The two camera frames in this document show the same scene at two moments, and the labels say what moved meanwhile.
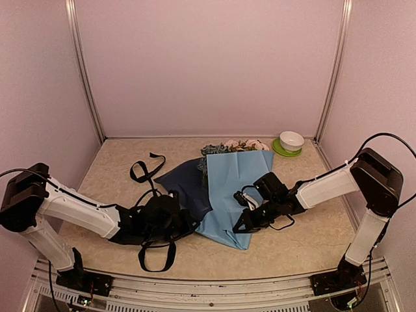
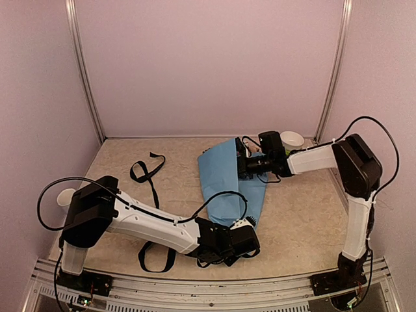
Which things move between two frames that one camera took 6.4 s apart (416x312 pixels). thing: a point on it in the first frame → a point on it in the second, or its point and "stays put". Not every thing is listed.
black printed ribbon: [140, 173] stays put
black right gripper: [244, 217] → [243, 170]
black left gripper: [187, 219] → [230, 262]
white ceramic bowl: [291, 142] stays put
